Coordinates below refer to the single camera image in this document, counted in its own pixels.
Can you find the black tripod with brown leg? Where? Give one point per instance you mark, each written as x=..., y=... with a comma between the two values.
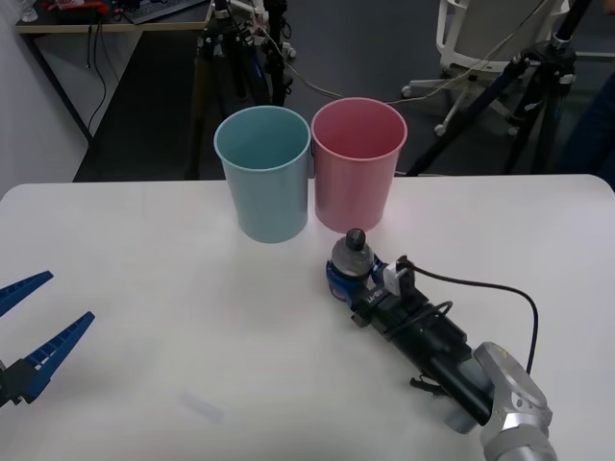
x=202, y=72

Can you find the white office chair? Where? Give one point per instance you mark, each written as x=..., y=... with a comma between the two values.
x=480, y=43

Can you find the pink plastic bin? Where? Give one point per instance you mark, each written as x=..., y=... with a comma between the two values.
x=353, y=197

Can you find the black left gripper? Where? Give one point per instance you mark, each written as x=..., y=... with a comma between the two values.
x=3, y=389

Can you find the small dark plastic bottle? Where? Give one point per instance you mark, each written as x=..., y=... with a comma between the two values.
x=353, y=254

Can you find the pale blue plastic bin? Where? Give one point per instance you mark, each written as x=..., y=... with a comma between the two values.
x=269, y=206

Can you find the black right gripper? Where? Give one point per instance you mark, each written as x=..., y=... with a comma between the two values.
x=427, y=336

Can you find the wooden-edged black desk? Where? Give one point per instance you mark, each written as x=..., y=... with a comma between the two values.
x=72, y=28

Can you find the black keyboard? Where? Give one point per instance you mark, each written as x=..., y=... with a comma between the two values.
x=158, y=9

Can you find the red tool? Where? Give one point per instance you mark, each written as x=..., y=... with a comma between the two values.
x=91, y=7

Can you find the black and blue tripod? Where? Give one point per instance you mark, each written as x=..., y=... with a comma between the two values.
x=548, y=62

